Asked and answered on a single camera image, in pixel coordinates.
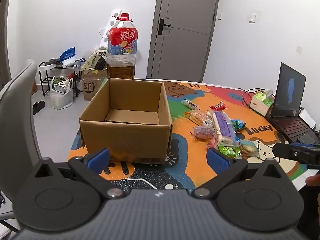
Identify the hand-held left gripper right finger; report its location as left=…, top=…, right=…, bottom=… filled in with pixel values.
left=192, top=147, right=288, bottom=198

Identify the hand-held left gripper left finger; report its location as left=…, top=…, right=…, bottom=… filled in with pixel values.
left=34, top=147, right=125, bottom=199

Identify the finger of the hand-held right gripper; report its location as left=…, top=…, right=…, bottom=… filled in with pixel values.
left=272, top=142, right=320, bottom=170

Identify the green snack packet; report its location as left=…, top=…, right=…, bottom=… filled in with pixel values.
left=218, top=145, right=241, bottom=159

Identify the small pink packet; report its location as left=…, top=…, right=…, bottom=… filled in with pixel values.
left=206, top=137, right=220, bottom=151

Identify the pink snack packet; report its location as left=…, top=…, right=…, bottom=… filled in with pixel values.
left=192, top=125, right=215, bottom=141

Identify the clear cookie packet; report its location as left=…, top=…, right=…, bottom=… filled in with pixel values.
left=238, top=140, right=259, bottom=158

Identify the purple roll cake packet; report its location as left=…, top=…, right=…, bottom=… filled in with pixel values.
left=212, top=111, right=239, bottom=147

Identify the brown cardboard box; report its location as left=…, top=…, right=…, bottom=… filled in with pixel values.
left=79, top=78, right=173, bottom=165

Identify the blue candy packet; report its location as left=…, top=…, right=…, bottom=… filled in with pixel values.
left=230, top=119, right=248, bottom=131

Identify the orange cracker packet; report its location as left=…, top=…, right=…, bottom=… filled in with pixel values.
left=186, top=110, right=213, bottom=126

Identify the red snack packet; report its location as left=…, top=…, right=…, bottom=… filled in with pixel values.
left=209, top=101, right=229, bottom=112

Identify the clear packet with dark bar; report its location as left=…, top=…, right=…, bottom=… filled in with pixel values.
left=181, top=99, right=201, bottom=111

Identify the person's right hand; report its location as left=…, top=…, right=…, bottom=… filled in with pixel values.
left=306, top=175, right=320, bottom=187

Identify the white flat object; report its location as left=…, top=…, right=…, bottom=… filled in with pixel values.
left=298, top=107, right=317, bottom=129

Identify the green tissue box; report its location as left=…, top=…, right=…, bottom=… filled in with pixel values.
left=250, top=89, right=275, bottom=117

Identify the black laptop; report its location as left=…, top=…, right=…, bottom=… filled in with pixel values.
left=265, top=62, right=320, bottom=146

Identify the cardboard box with black logo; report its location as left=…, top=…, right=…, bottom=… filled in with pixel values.
left=81, top=68, right=109, bottom=101

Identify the white plastic bag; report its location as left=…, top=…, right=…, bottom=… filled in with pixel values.
left=50, top=76, right=74, bottom=110

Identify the black slipper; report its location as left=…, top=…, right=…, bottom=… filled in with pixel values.
left=33, top=100, right=46, bottom=116

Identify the black shoe rack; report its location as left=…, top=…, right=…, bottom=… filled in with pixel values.
left=38, top=62, right=83, bottom=98

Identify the grey chair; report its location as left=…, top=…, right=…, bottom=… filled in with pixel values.
left=0, top=58, right=42, bottom=233

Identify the blue and white bag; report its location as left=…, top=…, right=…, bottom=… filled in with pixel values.
left=59, top=46, right=76, bottom=67

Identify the grey door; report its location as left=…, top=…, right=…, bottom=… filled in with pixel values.
left=147, top=0, right=222, bottom=81

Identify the large bottle with red cap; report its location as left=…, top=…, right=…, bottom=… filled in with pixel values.
left=106, top=13, right=139, bottom=81

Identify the white perforated rack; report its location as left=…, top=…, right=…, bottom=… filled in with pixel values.
left=99, top=8, right=122, bottom=53

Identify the dark brown door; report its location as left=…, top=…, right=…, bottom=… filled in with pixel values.
left=0, top=0, right=12, bottom=85

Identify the black cable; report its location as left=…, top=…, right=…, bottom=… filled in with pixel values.
left=238, top=87, right=266, bottom=111

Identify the panda print ring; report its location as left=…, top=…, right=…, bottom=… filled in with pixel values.
left=82, top=50, right=109, bottom=72

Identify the black door handle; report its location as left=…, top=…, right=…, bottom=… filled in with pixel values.
left=158, top=18, right=172, bottom=36

